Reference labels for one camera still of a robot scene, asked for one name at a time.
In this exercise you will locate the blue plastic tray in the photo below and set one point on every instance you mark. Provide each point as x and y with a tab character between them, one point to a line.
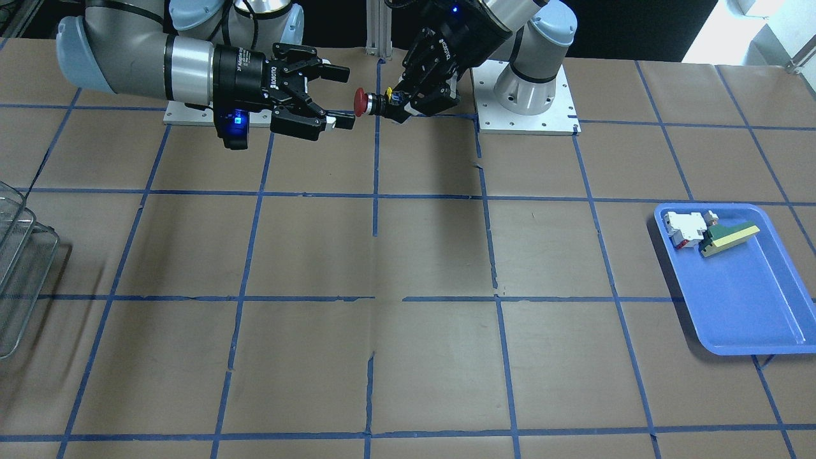
749	299

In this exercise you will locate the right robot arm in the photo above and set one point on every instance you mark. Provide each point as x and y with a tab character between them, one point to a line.
164	49

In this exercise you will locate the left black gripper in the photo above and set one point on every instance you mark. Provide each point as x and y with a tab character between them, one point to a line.
435	52

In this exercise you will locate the white circuit breaker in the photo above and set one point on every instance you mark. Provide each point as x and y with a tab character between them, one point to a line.
684	229

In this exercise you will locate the aluminium frame post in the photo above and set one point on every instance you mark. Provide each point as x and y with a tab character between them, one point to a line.
378	23

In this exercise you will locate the wire mesh shelf basket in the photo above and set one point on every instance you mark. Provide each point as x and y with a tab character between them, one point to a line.
28	250

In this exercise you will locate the red emergency stop button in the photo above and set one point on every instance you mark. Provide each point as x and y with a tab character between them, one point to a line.
370	103

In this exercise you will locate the green yellow terminal block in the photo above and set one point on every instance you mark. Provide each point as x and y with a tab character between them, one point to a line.
718	237

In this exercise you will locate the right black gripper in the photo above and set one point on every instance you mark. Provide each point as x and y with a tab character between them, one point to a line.
242	78

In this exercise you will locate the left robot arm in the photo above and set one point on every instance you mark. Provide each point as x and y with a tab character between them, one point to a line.
532	37

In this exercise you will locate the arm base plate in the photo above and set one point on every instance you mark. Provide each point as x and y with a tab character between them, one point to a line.
184	113
535	121

